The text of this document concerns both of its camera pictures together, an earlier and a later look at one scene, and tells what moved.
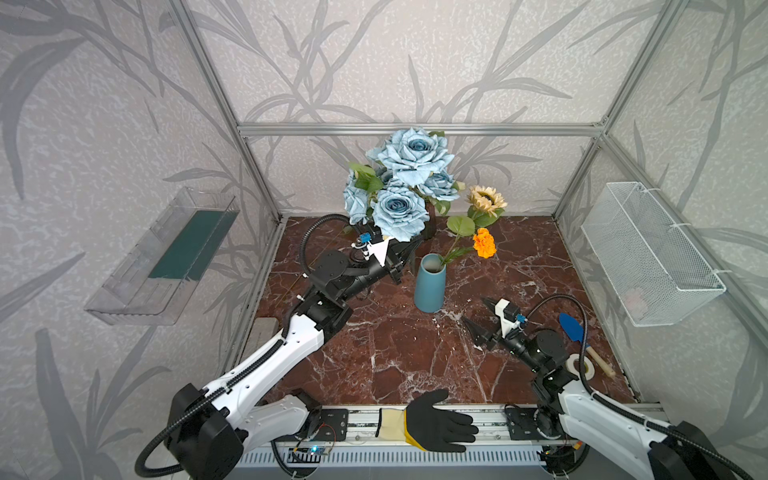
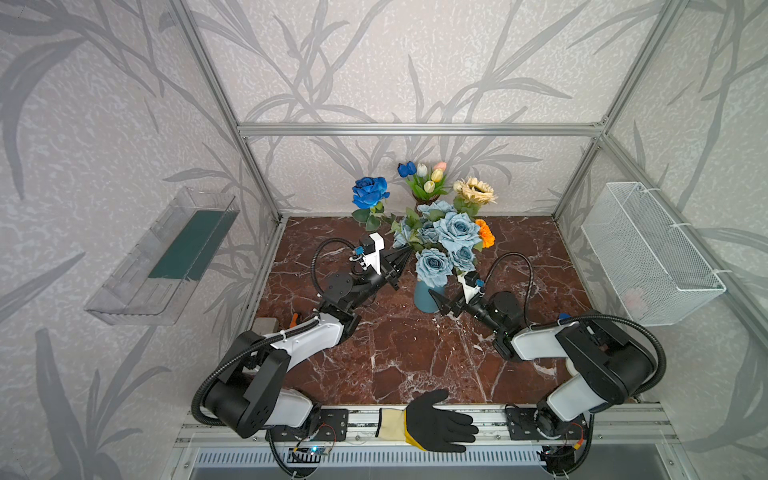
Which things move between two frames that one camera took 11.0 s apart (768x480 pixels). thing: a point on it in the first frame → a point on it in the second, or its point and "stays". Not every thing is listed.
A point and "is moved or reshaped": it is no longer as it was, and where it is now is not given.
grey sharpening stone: x=263 y=329 stays
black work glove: x=421 y=424 stays
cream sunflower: x=487 y=206 → x=472 y=195
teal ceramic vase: x=430 y=289 stays
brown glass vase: x=429 y=231 → x=424 y=201
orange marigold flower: x=484 y=243 is moved or reshaped
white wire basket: x=655 y=272 stays
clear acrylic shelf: x=158 y=273 stays
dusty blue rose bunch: x=398 y=182 → x=444 y=239
